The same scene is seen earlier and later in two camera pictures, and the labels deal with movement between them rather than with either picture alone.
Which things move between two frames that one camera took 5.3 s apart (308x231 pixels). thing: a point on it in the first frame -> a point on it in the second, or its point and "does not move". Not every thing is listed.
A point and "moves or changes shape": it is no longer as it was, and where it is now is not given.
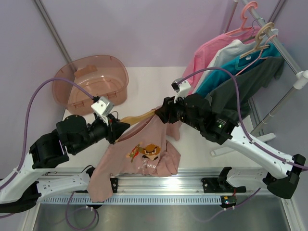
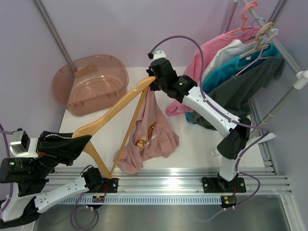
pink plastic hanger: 242,28 does not move
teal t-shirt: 243,63 does not move
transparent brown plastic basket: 104,76 does not move
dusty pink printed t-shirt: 142,150 moves or changes shape
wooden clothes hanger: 130,120 -> 129,129
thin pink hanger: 260,54 does not move
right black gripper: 169,107 -> 153,86
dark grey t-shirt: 224,100 does not move
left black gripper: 115,129 -> 61,148
